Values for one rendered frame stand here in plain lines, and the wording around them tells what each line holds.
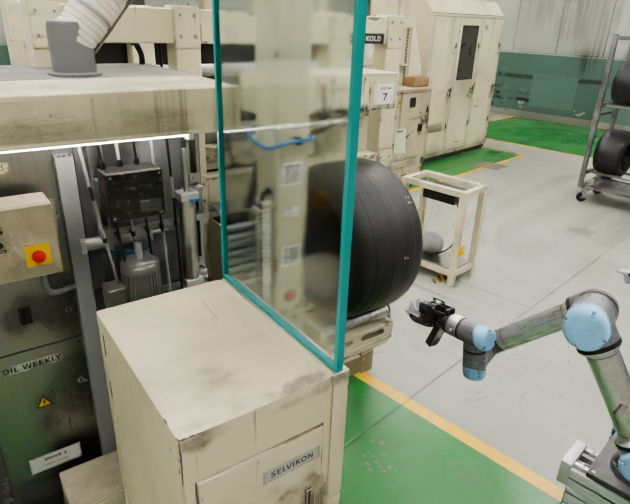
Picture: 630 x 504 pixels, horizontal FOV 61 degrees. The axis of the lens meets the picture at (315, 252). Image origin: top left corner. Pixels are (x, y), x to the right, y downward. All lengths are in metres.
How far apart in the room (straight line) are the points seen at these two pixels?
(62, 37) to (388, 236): 1.14
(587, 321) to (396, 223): 0.68
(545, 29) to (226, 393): 12.92
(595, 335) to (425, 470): 1.45
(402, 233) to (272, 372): 0.86
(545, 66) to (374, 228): 11.89
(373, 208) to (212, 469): 1.03
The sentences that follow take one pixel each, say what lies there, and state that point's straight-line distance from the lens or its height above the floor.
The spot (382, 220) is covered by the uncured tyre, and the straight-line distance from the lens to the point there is 1.82.
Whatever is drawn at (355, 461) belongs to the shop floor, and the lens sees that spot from 2.79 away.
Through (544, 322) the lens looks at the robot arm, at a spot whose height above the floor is 1.14.
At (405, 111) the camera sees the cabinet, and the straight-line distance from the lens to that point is 6.62.
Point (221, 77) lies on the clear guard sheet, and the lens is 1.40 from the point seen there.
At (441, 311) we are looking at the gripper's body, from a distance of 1.85.
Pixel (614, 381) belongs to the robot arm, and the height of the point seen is 1.11.
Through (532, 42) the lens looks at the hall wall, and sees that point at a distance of 13.75.
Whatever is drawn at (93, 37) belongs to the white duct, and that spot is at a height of 1.90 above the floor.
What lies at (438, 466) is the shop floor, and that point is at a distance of 2.84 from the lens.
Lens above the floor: 1.98
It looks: 24 degrees down
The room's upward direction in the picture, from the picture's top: 2 degrees clockwise
